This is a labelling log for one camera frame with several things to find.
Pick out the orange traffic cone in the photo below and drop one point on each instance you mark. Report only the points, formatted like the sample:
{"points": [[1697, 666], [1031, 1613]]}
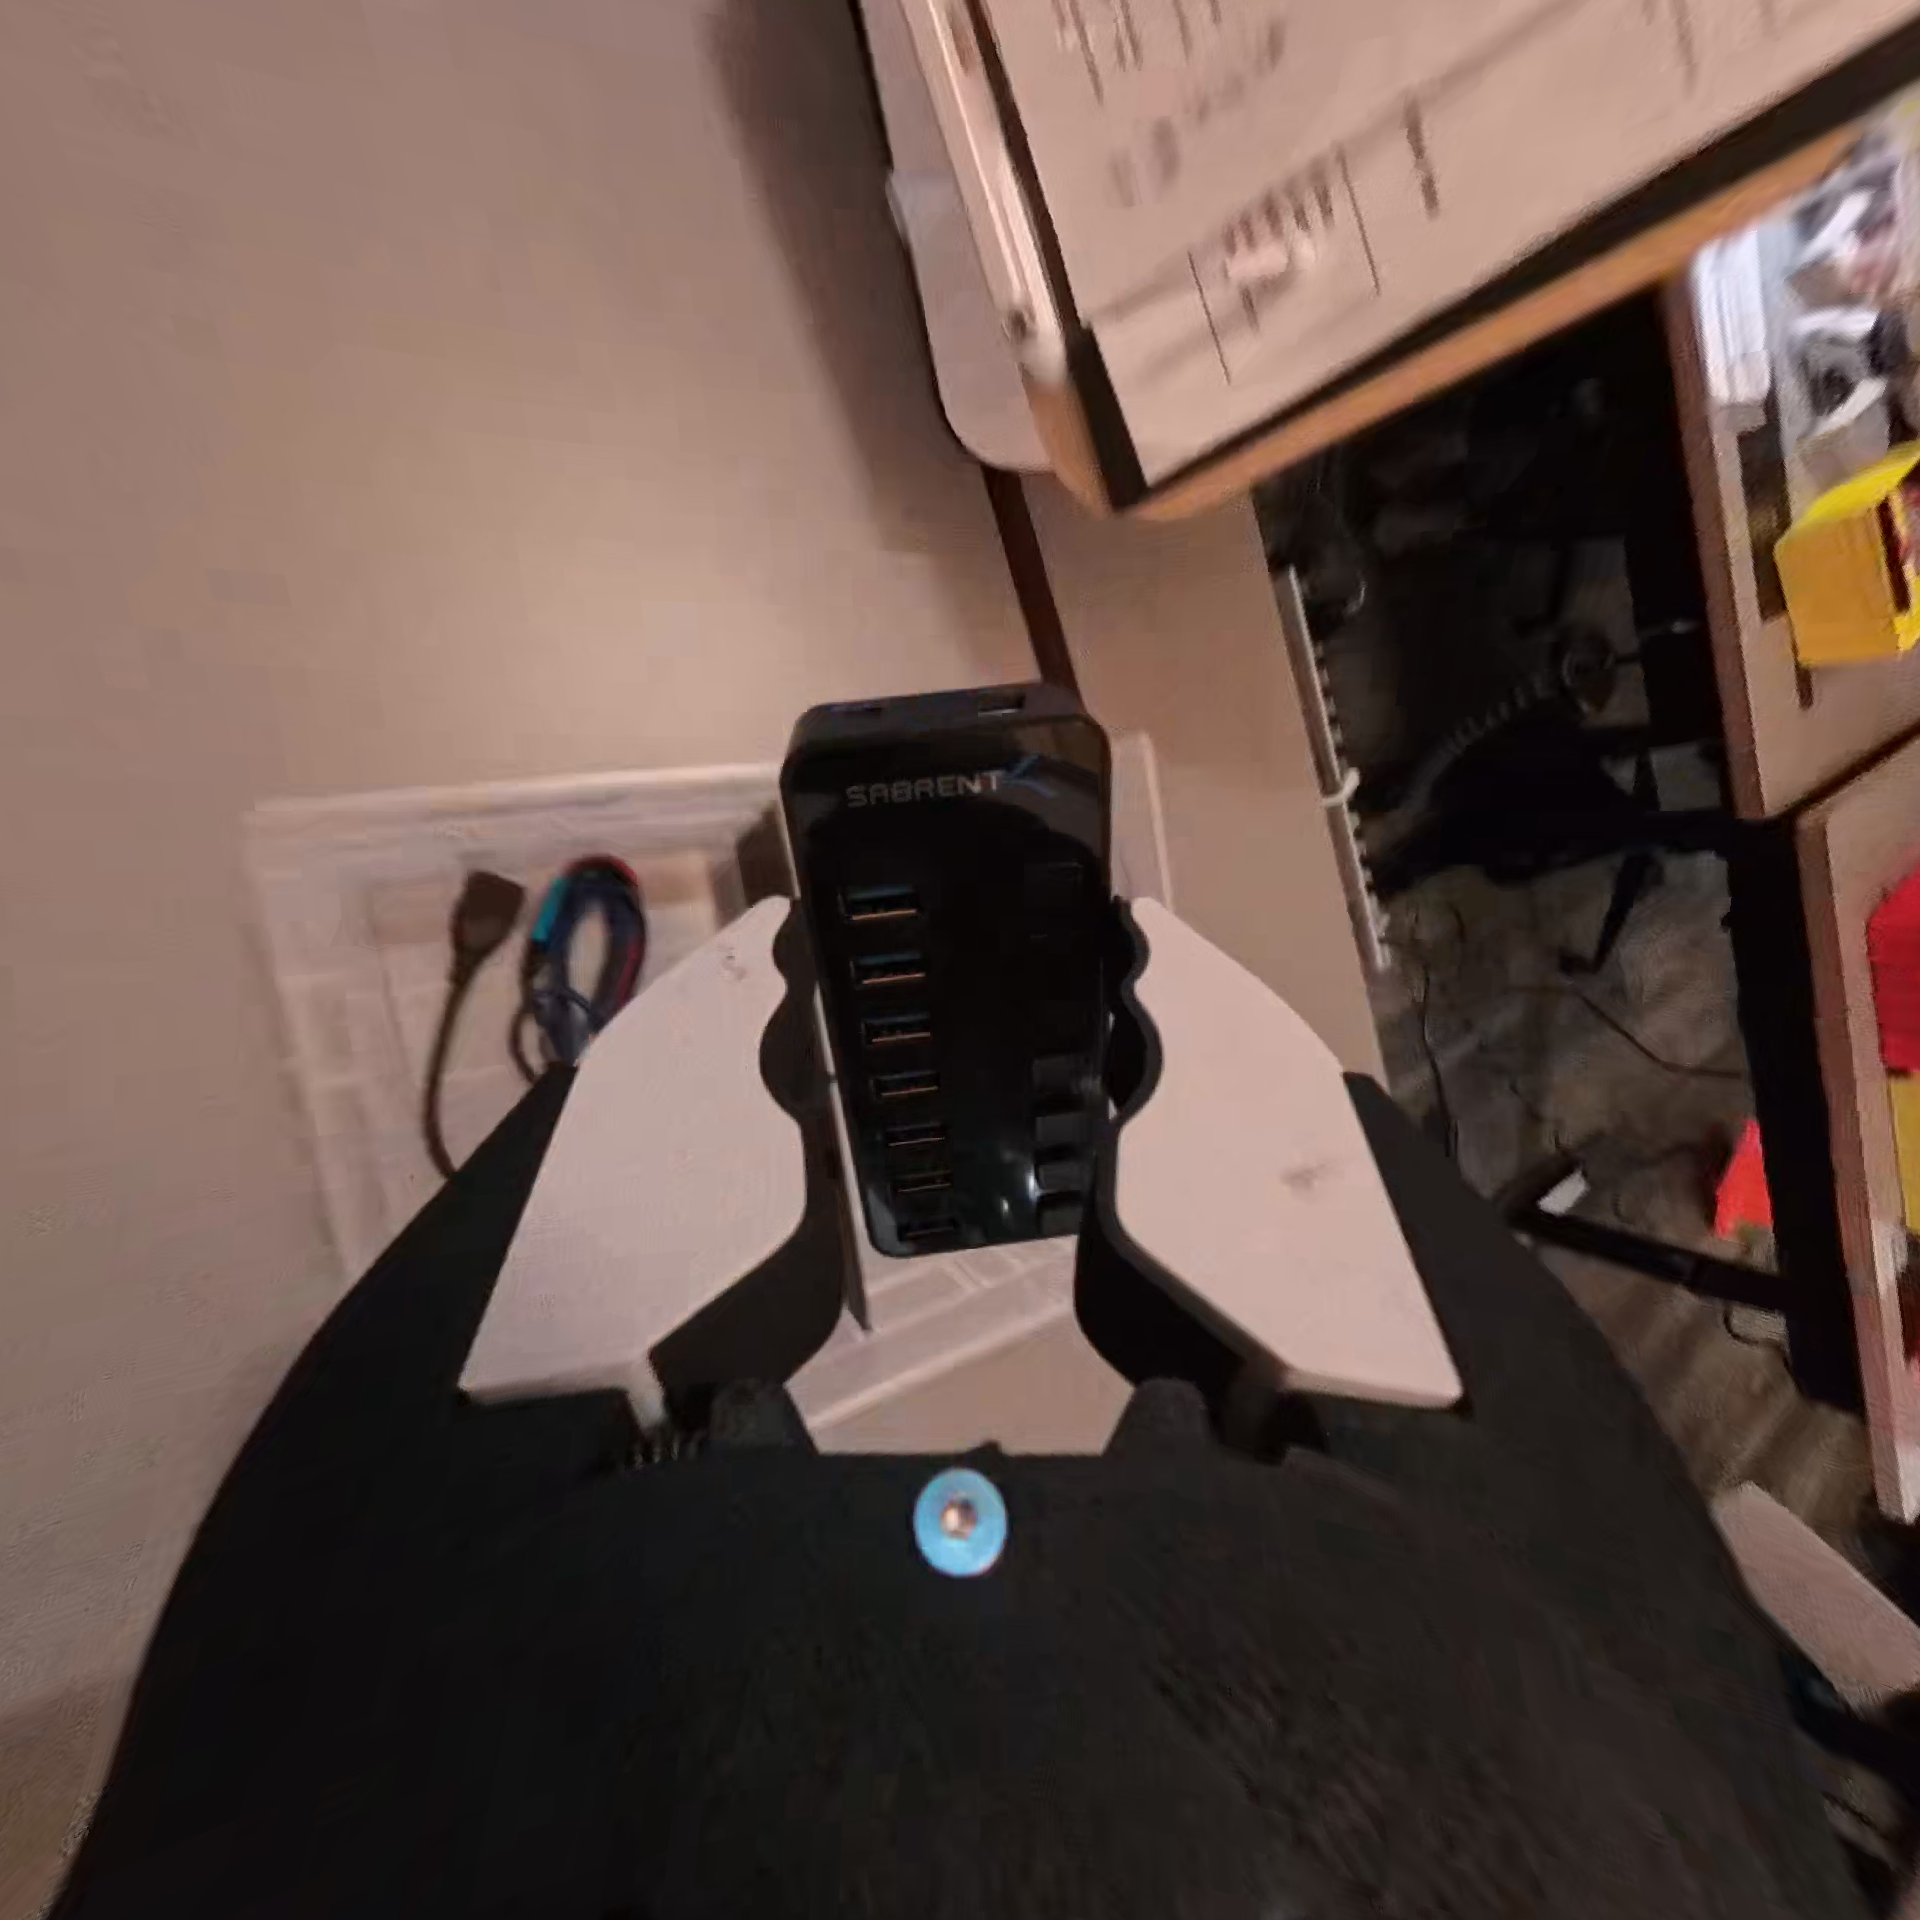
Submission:
{"points": [[1743, 1184]]}

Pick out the white sign base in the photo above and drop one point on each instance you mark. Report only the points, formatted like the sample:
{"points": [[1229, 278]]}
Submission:
{"points": [[974, 347]]}

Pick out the wooden desk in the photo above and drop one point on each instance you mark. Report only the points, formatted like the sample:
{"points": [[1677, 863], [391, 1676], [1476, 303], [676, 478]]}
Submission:
{"points": [[1724, 722], [1839, 1200]]}

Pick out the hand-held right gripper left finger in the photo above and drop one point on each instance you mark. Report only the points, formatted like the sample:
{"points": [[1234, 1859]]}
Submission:
{"points": [[662, 1172]]}

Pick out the glossy black usb hub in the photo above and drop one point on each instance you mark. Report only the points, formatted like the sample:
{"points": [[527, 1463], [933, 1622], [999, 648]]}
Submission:
{"points": [[961, 931]]}

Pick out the wooden instruction sign board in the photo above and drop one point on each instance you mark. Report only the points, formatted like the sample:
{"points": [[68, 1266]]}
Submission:
{"points": [[1277, 149]]}

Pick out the yellow plastic bin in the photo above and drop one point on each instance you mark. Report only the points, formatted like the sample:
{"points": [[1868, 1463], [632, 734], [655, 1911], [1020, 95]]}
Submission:
{"points": [[1846, 579]]}

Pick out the red plastic bin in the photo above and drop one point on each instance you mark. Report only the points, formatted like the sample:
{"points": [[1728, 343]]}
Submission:
{"points": [[1897, 975]]}

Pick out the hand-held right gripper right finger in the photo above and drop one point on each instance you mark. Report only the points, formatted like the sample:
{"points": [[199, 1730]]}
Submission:
{"points": [[1277, 1184]]}

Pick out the white plastic bin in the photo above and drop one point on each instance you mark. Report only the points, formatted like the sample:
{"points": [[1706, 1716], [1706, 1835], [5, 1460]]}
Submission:
{"points": [[324, 1051]]}

